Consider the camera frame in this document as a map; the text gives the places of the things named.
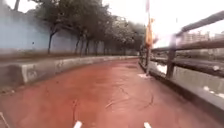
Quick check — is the dark metal railing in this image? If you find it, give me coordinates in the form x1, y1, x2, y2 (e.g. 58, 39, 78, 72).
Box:
138, 10, 224, 81

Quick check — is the red paved path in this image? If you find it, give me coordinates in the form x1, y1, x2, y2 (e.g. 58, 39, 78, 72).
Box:
0, 58, 224, 128

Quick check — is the grey concrete base ledge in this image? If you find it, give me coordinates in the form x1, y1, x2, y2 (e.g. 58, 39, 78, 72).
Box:
139, 60, 224, 116

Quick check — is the grey concrete kerb barrier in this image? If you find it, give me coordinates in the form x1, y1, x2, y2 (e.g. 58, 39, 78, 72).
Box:
0, 55, 139, 90

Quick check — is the robot's own part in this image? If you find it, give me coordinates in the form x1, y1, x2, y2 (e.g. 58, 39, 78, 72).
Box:
143, 121, 153, 128
73, 120, 83, 128

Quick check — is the pole with orange flag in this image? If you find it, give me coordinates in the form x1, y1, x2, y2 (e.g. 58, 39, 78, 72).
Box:
143, 0, 156, 77

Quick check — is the building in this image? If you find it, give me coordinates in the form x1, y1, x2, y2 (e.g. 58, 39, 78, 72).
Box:
179, 30, 224, 46

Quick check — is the row of trees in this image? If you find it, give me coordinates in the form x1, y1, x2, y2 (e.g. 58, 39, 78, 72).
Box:
31, 0, 147, 56

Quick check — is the pale blue wall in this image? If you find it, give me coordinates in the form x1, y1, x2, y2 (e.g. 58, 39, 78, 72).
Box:
0, 2, 111, 56

